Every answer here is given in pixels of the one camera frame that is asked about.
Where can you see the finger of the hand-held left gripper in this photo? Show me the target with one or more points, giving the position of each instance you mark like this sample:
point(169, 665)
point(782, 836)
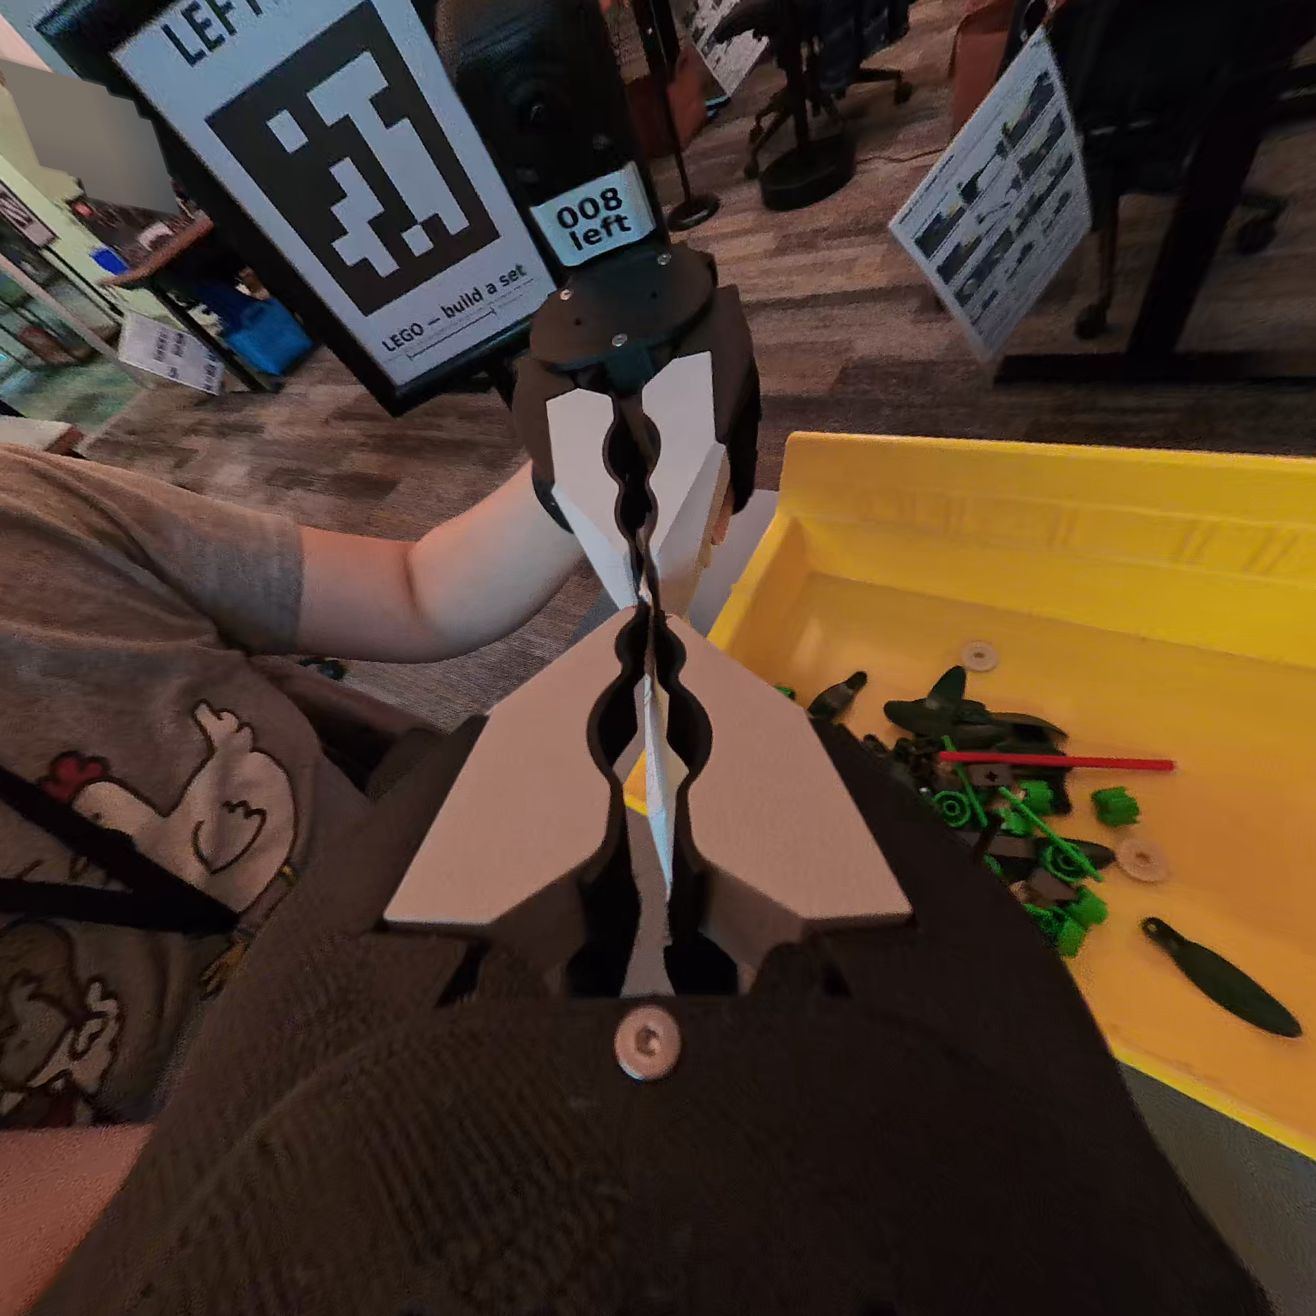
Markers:
point(688, 463)
point(581, 463)

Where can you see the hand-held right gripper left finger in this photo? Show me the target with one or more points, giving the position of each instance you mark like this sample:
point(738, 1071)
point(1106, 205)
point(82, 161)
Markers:
point(503, 824)

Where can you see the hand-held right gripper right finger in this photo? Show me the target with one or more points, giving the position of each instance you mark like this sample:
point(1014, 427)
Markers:
point(802, 824)

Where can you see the white paper bag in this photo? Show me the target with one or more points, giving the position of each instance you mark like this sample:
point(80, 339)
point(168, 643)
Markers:
point(663, 813)

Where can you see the yellow plastic bin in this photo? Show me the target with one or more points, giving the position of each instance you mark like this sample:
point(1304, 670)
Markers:
point(1181, 576)

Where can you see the person's left forearm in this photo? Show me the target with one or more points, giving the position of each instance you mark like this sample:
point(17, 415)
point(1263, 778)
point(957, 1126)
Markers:
point(442, 576)

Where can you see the grey desk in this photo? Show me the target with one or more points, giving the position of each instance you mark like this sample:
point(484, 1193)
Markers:
point(1233, 1214)

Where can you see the black wristband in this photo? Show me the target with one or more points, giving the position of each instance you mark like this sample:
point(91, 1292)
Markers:
point(550, 504)

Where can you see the black pole stand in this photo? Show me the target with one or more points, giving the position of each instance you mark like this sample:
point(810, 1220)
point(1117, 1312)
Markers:
point(691, 211)

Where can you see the black mesh chair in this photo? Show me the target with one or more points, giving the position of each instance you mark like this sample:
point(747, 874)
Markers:
point(381, 731)

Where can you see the pile of green toy pieces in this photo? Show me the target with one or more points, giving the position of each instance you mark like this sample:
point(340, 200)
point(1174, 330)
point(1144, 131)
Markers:
point(987, 803)

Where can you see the tan round toy disc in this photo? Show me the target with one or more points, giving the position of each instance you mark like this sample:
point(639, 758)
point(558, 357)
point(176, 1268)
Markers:
point(979, 656)
point(1142, 860)

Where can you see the black office chair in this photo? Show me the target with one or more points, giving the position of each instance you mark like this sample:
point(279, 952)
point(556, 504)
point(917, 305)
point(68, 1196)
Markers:
point(812, 103)

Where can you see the red toy rod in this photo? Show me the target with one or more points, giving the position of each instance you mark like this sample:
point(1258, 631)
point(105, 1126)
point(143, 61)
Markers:
point(1080, 764)

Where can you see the black and white marker sign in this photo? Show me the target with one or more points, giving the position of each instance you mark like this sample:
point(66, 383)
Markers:
point(339, 186)

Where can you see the blue plastic bin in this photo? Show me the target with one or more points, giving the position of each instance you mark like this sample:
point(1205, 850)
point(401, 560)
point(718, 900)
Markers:
point(266, 339)

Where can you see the white picture instruction board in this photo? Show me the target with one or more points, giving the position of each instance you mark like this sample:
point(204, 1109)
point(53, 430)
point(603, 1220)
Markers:
point(997, 195)

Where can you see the white floor sign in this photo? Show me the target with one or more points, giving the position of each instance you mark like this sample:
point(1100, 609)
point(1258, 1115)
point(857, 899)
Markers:
point(169, 355)

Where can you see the person's grey printed t-shirt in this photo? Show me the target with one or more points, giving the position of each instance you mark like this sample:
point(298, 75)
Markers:
point(124, 618)

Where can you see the dark green toy leaf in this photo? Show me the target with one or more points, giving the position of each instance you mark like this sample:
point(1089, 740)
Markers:
point(1224, 983)

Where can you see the person's bare leg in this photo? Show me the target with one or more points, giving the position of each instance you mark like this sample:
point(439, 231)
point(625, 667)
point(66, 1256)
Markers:
point(52, 1204)

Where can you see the black frame table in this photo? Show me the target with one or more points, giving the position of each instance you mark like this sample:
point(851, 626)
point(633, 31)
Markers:
point(1181, 258)

